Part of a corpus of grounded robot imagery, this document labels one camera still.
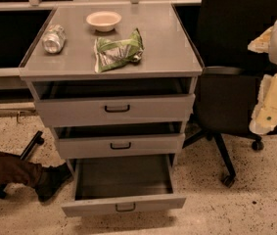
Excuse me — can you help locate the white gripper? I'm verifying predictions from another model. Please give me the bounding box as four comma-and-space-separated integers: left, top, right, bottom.
248, 26, 277, 135

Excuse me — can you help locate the black shoe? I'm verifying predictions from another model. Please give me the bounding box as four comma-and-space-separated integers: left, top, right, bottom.
34, 163, 71, 203

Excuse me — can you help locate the black chair base left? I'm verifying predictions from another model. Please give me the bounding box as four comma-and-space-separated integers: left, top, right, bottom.
0, 129, 45, 200

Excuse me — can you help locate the grey bottom drawer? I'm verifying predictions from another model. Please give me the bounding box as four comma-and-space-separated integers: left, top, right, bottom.
62, 155, 186, 216

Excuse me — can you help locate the black office chair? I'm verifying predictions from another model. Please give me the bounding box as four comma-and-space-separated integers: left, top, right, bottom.
182, 0, 277, 187

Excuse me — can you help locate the grey drawer cabinet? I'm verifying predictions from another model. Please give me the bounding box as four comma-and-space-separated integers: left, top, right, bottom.
18, 2, 206, 165

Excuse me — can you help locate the grey drawer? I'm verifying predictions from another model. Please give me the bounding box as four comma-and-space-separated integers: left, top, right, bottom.
62, 155, 186, 216
54, 121, 185, 159
33, 78, 195, 127

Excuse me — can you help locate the green chip bag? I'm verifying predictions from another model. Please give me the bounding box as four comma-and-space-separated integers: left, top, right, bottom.
94, 28, 144, 73

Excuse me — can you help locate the white ceramic bowl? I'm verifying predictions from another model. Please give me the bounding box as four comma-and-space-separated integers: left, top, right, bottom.
86, 11, 121, 32

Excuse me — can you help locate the crushed silver can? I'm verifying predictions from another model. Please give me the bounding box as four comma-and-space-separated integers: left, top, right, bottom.
42, 24, 66, 54

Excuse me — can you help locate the grey middle drawer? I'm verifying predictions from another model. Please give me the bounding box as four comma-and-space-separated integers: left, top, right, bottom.
54, 121, 185, 159

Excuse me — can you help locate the grey top drawer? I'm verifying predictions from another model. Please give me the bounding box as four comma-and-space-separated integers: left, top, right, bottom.
33, 78, 195, 127

